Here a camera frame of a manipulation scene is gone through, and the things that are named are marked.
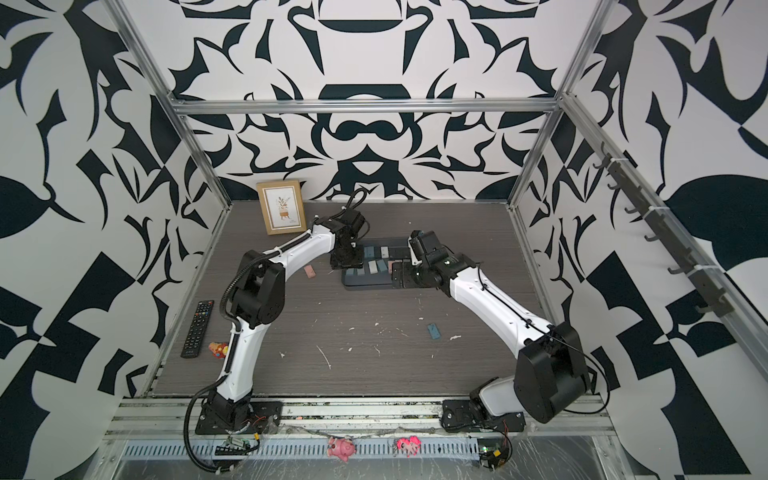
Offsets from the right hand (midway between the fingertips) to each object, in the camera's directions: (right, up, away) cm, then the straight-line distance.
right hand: (405, 271), depth 85 cm
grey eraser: (-7, 0, +17) cm, 18 cm away
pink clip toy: (0, -38, -15) cm, 41 cm away
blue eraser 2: (-17, -2, +14) cm, 22 cm away
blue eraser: (+9, -18, +3) cm, 20 cm away
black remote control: (-59, -17, +2) cm, 62 cm away
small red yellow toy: (-50, -21, -3) cm, 55 cm away
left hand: (-15, +2, +15) cm, 22 cm away
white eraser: (-6, +4, +20) cm, 22 cm away
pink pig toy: (-15, -38, -16) cm, 44 cm away
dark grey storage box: (-8, +3, +20) cm, 22 cm away
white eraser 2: (-10, -1, +17) cm, 19 cm away
